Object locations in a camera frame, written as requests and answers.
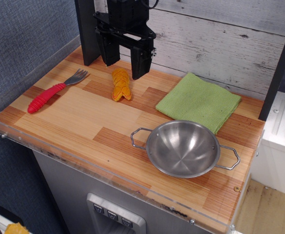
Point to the white toy sink unit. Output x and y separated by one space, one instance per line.
268 166

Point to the green folded towel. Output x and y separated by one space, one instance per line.
199 101

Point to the fork with red handle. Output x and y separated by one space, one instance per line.
39 101

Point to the black vertical post right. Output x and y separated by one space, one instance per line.
273 88

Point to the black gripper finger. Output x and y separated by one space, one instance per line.
109 48
141 59

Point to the grey toy fridge cabinet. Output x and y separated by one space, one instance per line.
91 204

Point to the black vertical post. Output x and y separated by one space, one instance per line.
273 88
85 10

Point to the clear acrylic table guard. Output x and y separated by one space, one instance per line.
84 127

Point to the black vertical post left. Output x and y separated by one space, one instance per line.
85 10

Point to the orange plush toy fish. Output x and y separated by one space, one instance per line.
121 81

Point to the stainless steel two-handled bowl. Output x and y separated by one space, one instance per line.
185 149

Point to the yellow object bottom left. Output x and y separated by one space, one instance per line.
16 228

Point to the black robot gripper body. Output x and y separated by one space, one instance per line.
126 21

